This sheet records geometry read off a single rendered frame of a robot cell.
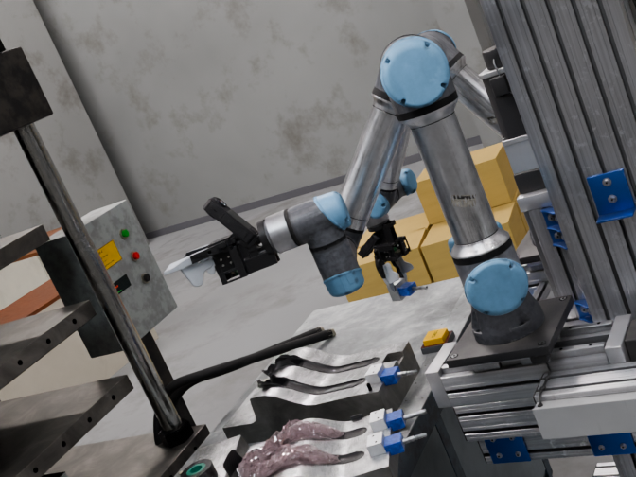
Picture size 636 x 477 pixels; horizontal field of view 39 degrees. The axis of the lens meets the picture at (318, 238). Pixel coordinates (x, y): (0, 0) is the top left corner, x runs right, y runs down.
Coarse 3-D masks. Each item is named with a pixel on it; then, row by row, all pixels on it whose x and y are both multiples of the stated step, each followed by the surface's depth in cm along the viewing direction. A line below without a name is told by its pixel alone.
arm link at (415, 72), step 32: (384, 64) 154; (416, 64) 153; (448, 64) 154; (416, 96) 153; (448, 96) 156; (416, 128) 159; (448, 128) 158; (448, 160) 159; (448, 192) 161; (480, 192) 162; (448, 224) 166; (480, 224) 162; (480, 256) 162; (512, 256) 164; (480, 288) 162; (512, 288) 163
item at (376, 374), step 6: (372, 366) 227; (378, 366) 225; (396, 366) 224; (366, 372) 225; (372, 372) 223; (378, 372) 222; (384, 372) 224; (390, 372) 222; (396, 372) 222; (402, 372) 221; (408, 372) 221; (414, 372) 220; (366, 378) 224; (372, 378) 223; (378, 378) 222; (384, 378) 222; (390, 378) 221; (396, 378) 221; (390, 384) 222
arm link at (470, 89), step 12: (432, 36) 231; (444, 36) 235; (444, 48) 231; (456, 60) 231; (456, 72) 231; (468, 72) 232; (456, 84) 232; (468, 84) 231; (480, 84) 231; (468, 96) 232; (480, 96) 231; (468, 108) 234; (480, 108) 232; (492, 120) 232
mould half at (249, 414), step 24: (312, 360) 248; (336, 360) 248; (360, 360) 242; (408, 360) 237; (312, 384) 237; (360, 384) 226; (384, 384) 222; (408, 384) 234; (240, 408) 251; (264, 408) 235; (288, 408) 231; (312, 408) 228; (336, 408) 225; (360, 408) 222; (384, 408) 220; (240, 432) 241; (264, 432) 238
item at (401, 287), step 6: (396, 282) 268; (402, 282) 268; (408, 282) 268; (414, 282) 266; (396, 288) 266; (402, 288) 265; (408, 288) 264; (414, 288) 264; (420, 288) 262; (426, 288) 262; (390, 294) 269; (396, 294) 267; (402, 294) 266; (408, 294) 264; (396, 300) 268
